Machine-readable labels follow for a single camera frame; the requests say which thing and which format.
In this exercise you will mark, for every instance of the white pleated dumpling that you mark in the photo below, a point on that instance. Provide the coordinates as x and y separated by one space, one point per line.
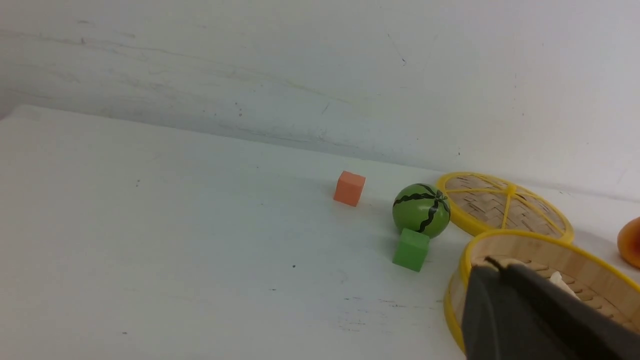
557 280

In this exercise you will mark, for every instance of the orange toy pear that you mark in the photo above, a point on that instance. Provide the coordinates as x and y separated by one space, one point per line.
628 243

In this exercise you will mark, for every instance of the orange cube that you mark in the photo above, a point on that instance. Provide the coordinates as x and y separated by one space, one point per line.
349 188

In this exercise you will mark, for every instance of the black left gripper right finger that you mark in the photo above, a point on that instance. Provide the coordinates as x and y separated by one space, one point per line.
587 333

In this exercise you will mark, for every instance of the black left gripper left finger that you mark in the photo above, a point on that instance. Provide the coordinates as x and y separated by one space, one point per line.
506 313

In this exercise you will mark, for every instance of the bamboo steamer lid yellow rim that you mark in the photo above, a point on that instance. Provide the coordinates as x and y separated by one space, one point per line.
481 202

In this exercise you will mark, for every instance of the green cube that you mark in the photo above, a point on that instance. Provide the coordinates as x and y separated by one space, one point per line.
412 250

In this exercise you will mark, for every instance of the toy watermelon ball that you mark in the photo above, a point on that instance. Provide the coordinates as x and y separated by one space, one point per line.
422 208

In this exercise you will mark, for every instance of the bamboo steamer tray yellow rim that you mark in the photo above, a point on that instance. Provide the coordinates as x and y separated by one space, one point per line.
598 284

